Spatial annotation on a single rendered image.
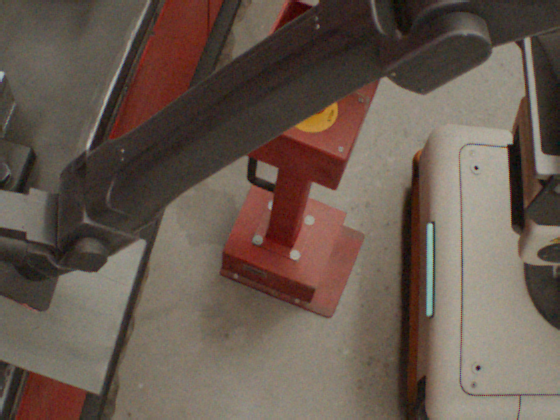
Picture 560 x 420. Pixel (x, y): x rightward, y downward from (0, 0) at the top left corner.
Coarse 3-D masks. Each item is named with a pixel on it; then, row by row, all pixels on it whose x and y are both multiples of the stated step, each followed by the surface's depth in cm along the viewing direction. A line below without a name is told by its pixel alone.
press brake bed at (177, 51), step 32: (160, 0) 137; (192, 0) 162; (224, 0) 226; (160, 32) 144; (192, 32) 172; (224, 32) 223; (160, 64) 153; (192, 64) 184; (128, 96) 137; (160, 96) 162; (128, 128) 144; (128, 320) 201; (32, 384) 124; (64, 384) 145; (32, 416) 128; (64, 416) 151; (96, 416) 191
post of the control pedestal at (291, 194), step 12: (276, 180) 170; (288, 180) 168; (300, 180) 166; (276, 192) 175; (288, 192) 173; (300, 192) 171; (276, 204) 180; (288, 204) 178; (300, 204) 176; (276, 216) 186; (288, 216) 183; (300, 216) 185; (276, 228) 192; (288, 228) 189; (276, 240) 198; (288, 240) 195
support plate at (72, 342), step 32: (128, 256) 105; (64, 288) 103; (96, 288) 103; (128, 288) 104; (0, 320) 101; (32, 320) 102; (64, 320) 102; (96, 320) 102; (0, 352) 100; (32, 352) 100; (64, 352) 101; (96, 352) 101; (96, 384) 100
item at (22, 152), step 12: (0, 144) 118; (12, 144) 118; (24, 144) 119; (0, 156) 118; (12, 156) 118; (24, 156) 118; (12, 168) 117; (24, 168) 118; (12, 180) 117; (24, 180) 119
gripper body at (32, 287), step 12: (0, 264) 92; (12, 264) 93; (24, 264) 90; (0, 276) 92; (12, 276) 92; (24, 276) 93; (36, 276) 91; (48, 276) 90; (0, 288) 91; (12, 288) 92; (24, 288) 93; (36, 288) 94; (48, 288) 94; (24, 300) 93; (36, 300) 93; (48, 300) 94
